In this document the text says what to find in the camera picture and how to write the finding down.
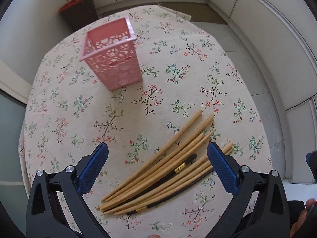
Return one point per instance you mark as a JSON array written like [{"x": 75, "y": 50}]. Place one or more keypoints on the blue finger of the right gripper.
[{"x": 311, "y": 159}]

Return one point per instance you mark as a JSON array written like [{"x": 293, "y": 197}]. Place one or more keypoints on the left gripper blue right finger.
[{"x": 223, "y": 169}]

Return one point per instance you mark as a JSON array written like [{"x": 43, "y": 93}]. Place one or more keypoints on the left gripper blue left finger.
[{"x": 89, "y": 168}]

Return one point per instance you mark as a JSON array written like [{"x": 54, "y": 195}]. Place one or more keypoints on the black chopstick gold band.
[{"x": 173, "y": 172}]

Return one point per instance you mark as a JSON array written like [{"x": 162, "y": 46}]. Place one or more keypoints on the person right hand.
[{"x": 303, "y": 215}]

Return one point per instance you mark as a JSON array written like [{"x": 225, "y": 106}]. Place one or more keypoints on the floral tablecloth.
[{"x": 184, "y": 70}]

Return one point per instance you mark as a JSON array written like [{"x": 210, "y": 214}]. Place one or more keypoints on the pink perforated utensil holder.
[{"x": 110, "y": 53}]

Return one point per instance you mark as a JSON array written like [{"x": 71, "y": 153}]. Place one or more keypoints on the brown wicker trash bin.
[{"x": 78, "y": 13}]

